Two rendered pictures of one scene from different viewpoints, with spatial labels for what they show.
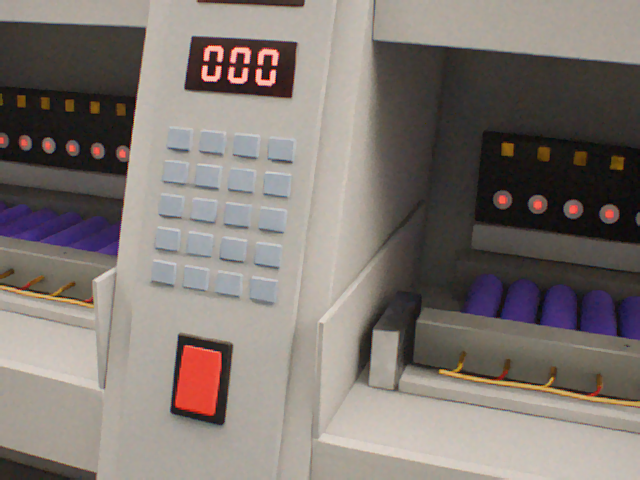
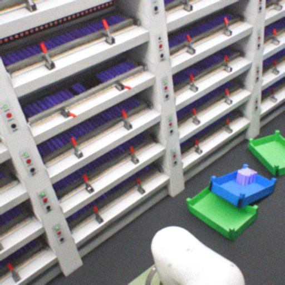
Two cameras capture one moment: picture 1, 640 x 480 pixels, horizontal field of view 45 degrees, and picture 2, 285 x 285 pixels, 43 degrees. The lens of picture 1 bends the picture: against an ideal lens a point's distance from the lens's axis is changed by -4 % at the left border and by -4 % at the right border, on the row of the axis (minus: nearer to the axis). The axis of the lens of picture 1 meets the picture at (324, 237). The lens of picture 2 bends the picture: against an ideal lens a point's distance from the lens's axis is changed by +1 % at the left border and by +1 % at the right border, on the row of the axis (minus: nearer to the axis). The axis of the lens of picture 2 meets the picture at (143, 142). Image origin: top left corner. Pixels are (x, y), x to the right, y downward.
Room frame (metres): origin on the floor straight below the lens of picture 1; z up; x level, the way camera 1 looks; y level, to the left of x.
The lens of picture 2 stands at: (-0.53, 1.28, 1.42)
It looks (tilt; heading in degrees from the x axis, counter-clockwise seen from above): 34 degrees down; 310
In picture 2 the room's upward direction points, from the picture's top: 10 degrees counter-clockwise
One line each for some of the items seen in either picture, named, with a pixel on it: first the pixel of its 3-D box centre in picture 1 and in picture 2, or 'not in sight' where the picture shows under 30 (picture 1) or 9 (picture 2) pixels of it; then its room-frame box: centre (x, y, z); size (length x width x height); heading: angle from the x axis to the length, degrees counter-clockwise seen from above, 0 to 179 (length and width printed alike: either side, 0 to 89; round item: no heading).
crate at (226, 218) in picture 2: not in sight; (221, 208); (0.04, 0.08, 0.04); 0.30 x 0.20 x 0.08; 164
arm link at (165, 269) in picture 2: not in sight; (178, 260); (-0.12, 0.72, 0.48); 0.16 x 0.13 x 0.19; 169
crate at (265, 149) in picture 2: not in sight; (276, 152); (-0.06, -0.48, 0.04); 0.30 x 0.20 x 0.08; 139
